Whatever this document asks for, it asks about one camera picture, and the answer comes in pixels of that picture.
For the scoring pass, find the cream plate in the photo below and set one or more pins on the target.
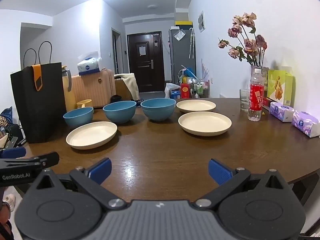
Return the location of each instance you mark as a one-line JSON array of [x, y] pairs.
[[91, 135], [196, 105], [203, 123]]

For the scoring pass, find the wall picture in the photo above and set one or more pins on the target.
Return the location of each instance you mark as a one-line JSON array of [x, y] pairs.
[[201, 21]]

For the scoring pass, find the blue carton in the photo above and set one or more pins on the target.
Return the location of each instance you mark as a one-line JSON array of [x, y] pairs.
[[175, 94]]

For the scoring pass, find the yellow cup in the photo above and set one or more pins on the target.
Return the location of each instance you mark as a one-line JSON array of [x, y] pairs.
[[84, 103]]

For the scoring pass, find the white shoe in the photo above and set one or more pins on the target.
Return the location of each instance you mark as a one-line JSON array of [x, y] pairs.
[[8, 202]]

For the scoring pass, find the black pouch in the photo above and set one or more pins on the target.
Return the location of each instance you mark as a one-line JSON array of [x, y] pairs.
[[116, 98]]

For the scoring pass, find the blue bag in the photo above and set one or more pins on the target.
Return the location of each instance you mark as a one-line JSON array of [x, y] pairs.
[[7, 113]]

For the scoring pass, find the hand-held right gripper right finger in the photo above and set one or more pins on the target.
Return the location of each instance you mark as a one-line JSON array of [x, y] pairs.
[[218, 172]]

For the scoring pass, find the blue bowl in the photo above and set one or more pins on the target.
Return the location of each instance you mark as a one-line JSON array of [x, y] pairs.
[[158, 112], [120, 115], [75, 118]]

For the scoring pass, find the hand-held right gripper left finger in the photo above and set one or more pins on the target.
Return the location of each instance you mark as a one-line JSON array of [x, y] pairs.
[[101, 171]]

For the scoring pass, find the dark brown entrance door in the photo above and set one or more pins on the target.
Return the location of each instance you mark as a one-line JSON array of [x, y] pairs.
[[145, 65]]

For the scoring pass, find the green snack box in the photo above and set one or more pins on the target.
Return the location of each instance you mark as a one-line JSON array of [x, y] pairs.
[[280, 87]]

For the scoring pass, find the yellow jug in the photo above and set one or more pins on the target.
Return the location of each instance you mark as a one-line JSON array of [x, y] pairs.
[[68, 92]]

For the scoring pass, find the flat red box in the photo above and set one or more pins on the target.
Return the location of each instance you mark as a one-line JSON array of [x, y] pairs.
[[268, 103]]

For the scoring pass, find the black paper bag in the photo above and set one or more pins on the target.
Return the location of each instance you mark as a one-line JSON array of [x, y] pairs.
[[40, 110]]

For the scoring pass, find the white blue tissue pack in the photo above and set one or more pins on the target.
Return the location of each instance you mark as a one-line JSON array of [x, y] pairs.
[[88, 66]]

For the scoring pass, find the grey refrigerator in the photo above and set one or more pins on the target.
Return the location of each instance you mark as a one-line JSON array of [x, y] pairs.
[[181, 60]]

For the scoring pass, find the grey interior door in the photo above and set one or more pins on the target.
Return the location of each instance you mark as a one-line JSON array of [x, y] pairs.
[[116, 52]]

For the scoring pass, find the clear plastic bag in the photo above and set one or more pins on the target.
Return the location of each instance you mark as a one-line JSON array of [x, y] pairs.
[[179, 35]]

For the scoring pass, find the wooden chair with cloth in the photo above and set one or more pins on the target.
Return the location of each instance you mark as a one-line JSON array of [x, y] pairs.
[[131, 85]]

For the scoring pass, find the white plastic bag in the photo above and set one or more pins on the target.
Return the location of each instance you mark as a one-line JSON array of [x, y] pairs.
[[171, 87]]

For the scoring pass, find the red label water bottle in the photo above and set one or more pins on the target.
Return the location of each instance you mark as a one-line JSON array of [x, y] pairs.
[[255, 97]]

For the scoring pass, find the paper sheet on door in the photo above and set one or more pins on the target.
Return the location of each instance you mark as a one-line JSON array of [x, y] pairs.
[[142, 50]]

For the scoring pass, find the purple tissue pack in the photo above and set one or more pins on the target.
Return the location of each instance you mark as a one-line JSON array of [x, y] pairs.
[[305, 123], [282, 111]]

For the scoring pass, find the tall red carton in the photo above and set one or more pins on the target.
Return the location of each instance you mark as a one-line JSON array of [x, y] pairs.
[[185, 91]]

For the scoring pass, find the colourful bag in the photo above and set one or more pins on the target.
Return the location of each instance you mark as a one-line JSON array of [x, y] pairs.
[[187, 73]]

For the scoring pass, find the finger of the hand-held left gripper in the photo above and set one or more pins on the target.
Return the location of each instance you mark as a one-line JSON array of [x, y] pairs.
[[12, 152], [37, 160]]

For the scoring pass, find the folded umbrella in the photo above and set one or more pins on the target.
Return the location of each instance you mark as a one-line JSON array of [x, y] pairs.
[[191, 43]]

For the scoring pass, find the dried roses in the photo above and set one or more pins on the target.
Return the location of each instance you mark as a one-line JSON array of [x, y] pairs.
[[247, 43]]

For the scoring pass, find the clear drinking glass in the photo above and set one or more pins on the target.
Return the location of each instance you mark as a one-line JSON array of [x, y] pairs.
[[243, 101]]

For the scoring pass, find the pink suitcase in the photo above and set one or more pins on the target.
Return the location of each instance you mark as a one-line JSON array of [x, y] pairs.
[[92, 90]]

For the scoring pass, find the yellow black box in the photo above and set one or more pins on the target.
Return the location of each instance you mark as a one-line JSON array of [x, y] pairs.
[[183, 22]]

